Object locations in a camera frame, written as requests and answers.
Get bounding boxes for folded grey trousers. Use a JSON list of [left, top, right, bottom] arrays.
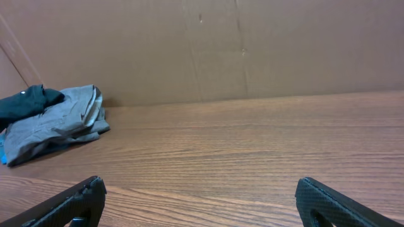
[[2, 85, 110, 167]]

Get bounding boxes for folded blue jeans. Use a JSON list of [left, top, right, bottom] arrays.
[[0, 133, 7, 165]]

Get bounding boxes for black t-shirt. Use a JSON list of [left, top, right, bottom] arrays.
[[1, 84, 64, 131]]

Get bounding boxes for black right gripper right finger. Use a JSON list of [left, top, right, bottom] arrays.
[[295, 177, 403, 227]]

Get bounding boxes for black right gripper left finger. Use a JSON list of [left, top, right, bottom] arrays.
[[1, 176, 107, 227]]

